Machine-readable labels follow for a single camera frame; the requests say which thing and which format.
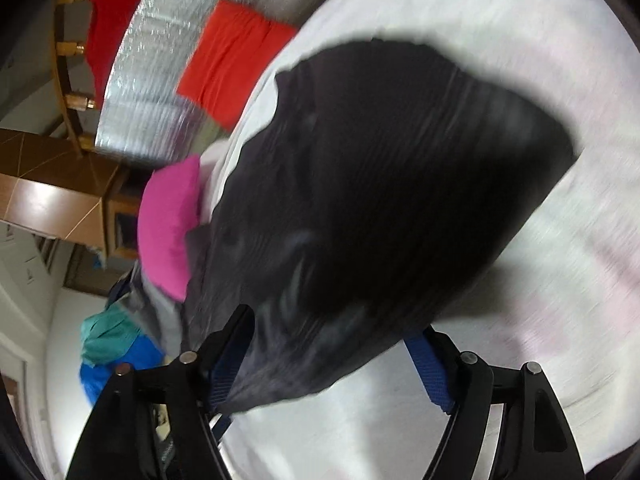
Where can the grey garment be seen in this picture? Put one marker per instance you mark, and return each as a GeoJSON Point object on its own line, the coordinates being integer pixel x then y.
{"type": "Point", "coordinates": [160, 320]}

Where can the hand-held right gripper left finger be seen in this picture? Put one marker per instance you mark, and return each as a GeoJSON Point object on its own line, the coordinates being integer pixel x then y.
{"type": "Point", "coordinates": [225, 380]}

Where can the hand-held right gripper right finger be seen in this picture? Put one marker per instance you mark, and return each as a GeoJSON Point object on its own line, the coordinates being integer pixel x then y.
{"type": "Point", "coordinates": [430, 372]}

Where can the pink pillow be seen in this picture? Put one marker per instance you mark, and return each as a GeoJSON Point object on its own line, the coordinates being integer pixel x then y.
{"type": "Point", "coordinates": [165, 225]}

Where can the folded red cloth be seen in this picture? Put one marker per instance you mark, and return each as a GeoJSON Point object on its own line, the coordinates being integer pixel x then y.
{"type": "Point", "coordinates": [230, 60]}

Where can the wooden cabinet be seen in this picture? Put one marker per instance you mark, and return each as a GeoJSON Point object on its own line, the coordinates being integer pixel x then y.
{"type": "Point", "coordinates": [55, 195]}

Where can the black quilted jacket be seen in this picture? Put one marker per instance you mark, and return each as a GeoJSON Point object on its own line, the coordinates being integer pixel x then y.
{"type": "Point", "coordinates": [380, 200]}

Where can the silver foil mat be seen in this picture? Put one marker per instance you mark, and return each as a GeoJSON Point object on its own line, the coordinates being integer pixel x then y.
{"type": "Point", "coordinates": [150, 75]}

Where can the teal and blue jacket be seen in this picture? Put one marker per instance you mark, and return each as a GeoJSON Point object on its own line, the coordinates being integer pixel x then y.
{"type": "Point", "coordinates": [115, 355]}

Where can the white bed sheet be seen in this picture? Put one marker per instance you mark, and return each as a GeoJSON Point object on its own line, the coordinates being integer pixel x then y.
{"type": "Point", "coordinates": [540, 300]}

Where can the red garment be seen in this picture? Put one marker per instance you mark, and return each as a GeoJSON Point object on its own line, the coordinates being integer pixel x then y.
{"type": "Point", "coordinates": [112, 15]}

